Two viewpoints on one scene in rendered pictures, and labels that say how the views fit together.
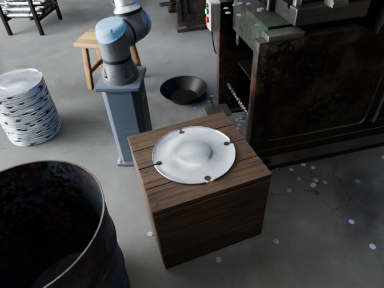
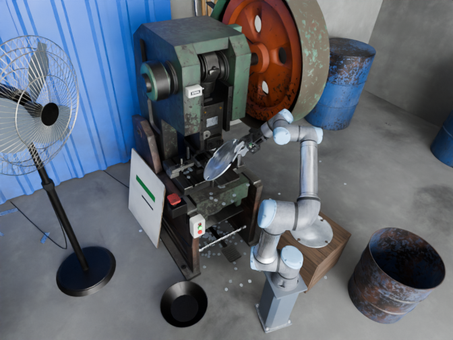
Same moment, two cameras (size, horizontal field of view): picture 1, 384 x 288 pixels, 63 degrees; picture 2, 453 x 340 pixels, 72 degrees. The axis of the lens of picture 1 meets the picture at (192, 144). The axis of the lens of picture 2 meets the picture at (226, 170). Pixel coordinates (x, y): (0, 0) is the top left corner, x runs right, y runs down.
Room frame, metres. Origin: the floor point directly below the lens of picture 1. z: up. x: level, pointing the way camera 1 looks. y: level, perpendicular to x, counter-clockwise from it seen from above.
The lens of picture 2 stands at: (1.91, 0.95, 2.00)
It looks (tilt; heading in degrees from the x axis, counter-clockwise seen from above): 41 degrees down; 244
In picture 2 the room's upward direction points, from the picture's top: 4 degrees clockwise
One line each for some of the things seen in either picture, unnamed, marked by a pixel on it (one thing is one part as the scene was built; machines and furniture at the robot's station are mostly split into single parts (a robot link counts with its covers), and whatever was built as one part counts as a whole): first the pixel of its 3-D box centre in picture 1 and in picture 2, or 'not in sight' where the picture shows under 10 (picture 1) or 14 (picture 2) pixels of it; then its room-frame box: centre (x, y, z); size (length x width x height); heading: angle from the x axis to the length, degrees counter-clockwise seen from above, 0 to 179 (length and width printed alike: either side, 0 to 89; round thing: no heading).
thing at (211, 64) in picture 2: not in sight; (204, 80); (1.38, -0.51, 1.27); 0.21 x 0.12 x 0.34; 101
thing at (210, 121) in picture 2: not in sight; (207, 121); (1.37, -0.47, 1.04); 0.17 x 0.15 x 0.30; 101
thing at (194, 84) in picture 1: (183, 92); (184, 305); (1.70, 0.03, 0.04); 0.30 x 0.30 x 0.07
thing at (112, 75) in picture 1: (119, 66); (286, 273); (1.19, 0.28, 0.50); 0.15 x 0.15 x 0.10
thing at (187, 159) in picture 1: (194, 152); (311, 229); (0.79, 0.00, 0.35); 0.29 x 0.29 x 0.01
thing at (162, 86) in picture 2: not in sight; (158, 81); (1.62, -0.48, 1.31); 0.22 x 0.12 x 0.22; 101
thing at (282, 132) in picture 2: not in sight; (284, 132); (1.16, -0.03, 1.21); 0.11 x 0.11 x 0.08; 62
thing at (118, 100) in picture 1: (130, 119); (278, 297); (1.19, 0.28, 0.23); 0.19 x 0.19 x 0.45; 85
